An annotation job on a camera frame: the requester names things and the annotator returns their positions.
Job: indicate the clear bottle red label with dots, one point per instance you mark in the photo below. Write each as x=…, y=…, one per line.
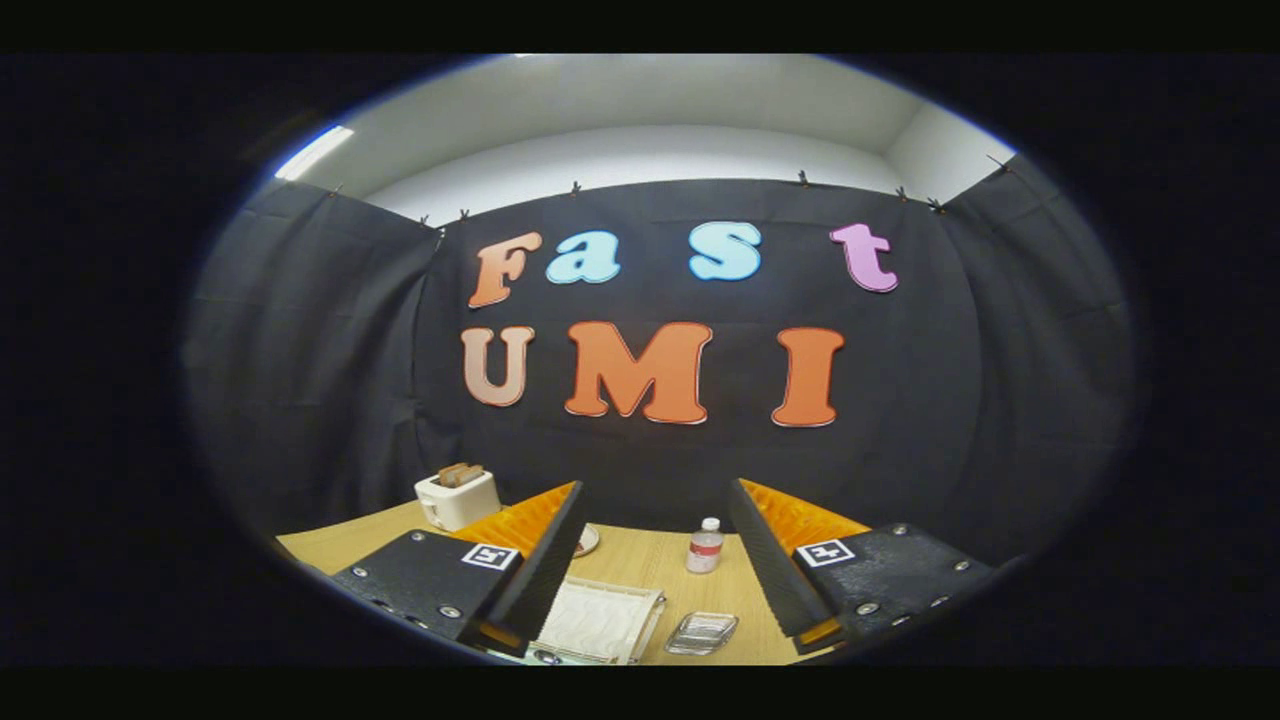
x=704, y=550

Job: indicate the toast slices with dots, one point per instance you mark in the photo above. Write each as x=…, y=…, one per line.
x=460, y=474

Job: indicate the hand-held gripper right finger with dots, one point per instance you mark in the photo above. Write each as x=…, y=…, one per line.
x=770, y=570

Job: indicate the row of small cloth clips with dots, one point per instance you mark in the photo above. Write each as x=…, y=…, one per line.
x=575, y=187

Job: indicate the black backdrop cloth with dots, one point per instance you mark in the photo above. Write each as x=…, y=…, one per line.
x=900, y=400

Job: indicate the beige plate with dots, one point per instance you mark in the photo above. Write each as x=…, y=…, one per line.
x=587, y=541

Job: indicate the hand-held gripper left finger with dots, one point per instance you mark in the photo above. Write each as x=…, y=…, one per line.
x=540, y=570

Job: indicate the white toaster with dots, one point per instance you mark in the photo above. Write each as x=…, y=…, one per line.
x=460, y=505

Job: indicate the white ribbed drain tray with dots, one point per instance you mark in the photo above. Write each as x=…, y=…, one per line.
x=600, y=620

